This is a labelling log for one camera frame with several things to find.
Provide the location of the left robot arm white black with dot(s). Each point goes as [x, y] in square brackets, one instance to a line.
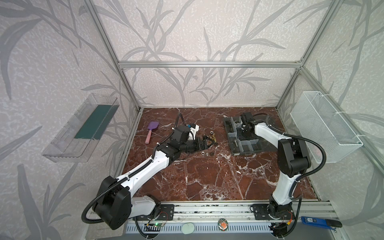
[115, 202]

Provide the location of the clear wall tray green mat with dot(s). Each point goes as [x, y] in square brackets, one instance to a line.
[80, 136]

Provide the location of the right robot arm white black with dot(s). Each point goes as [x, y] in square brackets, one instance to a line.
[292, 159]

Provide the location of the brass wing nut upper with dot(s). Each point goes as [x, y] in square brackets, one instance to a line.
[213, 137]

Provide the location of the round red sticker button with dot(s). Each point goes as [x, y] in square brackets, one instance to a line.
[223, 224]

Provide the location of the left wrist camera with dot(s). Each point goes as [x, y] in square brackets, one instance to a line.
[183, 133]

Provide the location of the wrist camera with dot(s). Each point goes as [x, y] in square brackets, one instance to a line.
[183, 133]
[247, 118]

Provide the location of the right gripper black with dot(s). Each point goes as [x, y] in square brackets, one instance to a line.
[245, 126]

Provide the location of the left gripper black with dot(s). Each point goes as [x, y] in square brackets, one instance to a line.
[202, 142]

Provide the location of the blue black handheld tool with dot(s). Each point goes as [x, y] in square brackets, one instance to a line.
[321, 223]

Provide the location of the aluminium frame post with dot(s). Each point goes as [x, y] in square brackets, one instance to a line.
[326, 21]
[102, 33]

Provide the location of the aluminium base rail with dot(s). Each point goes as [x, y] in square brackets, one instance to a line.
[242, 217]

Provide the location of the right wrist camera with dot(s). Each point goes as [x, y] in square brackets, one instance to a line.
[247, 118]

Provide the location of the aluminium frame post right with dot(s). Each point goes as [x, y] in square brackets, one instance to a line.
[326, 21]

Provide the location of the purple pink spatula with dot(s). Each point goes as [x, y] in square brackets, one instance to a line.
[152, 126]

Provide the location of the clear compartment organizer box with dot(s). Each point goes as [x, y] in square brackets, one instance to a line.
[266, 140]

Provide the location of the aluminium frame post left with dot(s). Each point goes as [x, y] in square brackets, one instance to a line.
[102, 33]

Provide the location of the white wire mesh basket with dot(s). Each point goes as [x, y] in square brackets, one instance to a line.
[317, 120]

